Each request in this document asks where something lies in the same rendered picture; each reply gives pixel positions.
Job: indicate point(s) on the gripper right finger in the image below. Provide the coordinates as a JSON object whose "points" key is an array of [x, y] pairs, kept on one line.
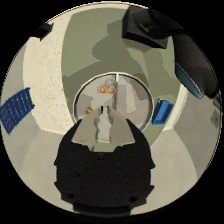
{"points": [[124, 133]]}

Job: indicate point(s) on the blue crate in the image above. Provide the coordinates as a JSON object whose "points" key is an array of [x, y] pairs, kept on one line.
{"points": [[163, 114]]}

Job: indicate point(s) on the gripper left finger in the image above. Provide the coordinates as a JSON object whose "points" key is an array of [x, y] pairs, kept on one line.
{"points": [[81, 133]]}

